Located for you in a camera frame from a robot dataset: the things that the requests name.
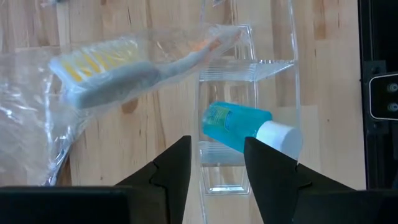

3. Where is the teal mouthwash bottle white cap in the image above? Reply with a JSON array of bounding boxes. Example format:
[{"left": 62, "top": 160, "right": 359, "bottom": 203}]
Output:
[{"left": 201, "top": 100, "right": 303, "bottom": 161}]

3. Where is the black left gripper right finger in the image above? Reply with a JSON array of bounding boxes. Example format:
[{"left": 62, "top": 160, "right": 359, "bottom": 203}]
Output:
[{"left": 244, "top": 136, "right": 354, "bottom": 224}]

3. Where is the black camera white rim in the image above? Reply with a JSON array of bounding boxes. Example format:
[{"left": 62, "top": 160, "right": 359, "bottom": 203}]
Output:
[{"left": 369, "top": 72, "right": 398, "bottom": 121}]

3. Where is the orange toothbrush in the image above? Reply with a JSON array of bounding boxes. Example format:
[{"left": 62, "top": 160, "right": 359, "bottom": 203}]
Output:
[{"left": 0, "top": 23, "right": 249, "bottom": 187}]

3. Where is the clear acrylic organizer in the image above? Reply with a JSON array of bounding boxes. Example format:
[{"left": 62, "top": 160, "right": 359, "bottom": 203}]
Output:
[{"left": 194, "top": 0, "right": 304, "bottom": 224}]

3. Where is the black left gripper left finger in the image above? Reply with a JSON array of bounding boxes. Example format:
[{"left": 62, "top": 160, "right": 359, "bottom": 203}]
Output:
[{"left": 114, "top": 135, "right": 192, "bottom": 224}]

